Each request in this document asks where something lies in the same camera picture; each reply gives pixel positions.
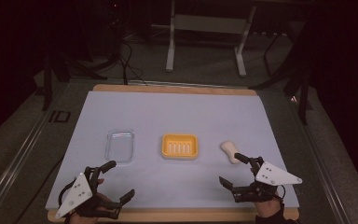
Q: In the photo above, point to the light blue table mat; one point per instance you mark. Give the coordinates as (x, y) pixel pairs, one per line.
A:
(180, 112)

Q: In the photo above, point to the black floor bracket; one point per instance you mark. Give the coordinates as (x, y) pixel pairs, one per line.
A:
(60, 116)

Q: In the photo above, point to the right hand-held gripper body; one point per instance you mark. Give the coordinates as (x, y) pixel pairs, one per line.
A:
(276, 177)

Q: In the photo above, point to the metal floor rail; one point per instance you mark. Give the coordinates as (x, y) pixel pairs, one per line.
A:
(15, 161)
(318, 161)

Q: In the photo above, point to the person's right hand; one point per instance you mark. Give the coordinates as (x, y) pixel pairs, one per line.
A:
(268, 209)

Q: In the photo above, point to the person's left hand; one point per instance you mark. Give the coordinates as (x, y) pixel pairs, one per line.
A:
(103, 198)

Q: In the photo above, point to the black tripod stand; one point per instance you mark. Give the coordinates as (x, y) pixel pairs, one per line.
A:
(303, 93)
(48, 81)

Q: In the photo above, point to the white metal stand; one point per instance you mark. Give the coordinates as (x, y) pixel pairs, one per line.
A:
(205, 25)

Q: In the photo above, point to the clear plastic container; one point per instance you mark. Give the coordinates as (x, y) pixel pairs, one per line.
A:
(119, 146)

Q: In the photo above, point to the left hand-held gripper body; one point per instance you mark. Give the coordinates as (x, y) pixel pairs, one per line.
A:
(76, 194)

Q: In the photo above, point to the yellow soap dish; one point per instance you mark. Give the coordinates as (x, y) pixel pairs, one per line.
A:
(180, 146)

